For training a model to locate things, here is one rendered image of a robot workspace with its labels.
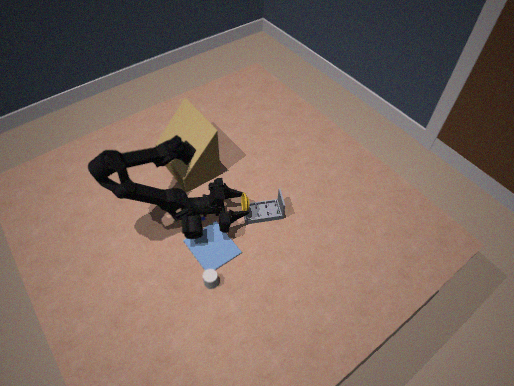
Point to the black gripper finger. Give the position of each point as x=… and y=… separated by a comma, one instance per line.
x=235, y=215
x=231, y=193

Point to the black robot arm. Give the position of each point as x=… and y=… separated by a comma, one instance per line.
x=170, y=200

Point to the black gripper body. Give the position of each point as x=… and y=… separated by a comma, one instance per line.
x=224, y=218

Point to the light blue flat mat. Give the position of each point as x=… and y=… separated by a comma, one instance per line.
x=213, y=249

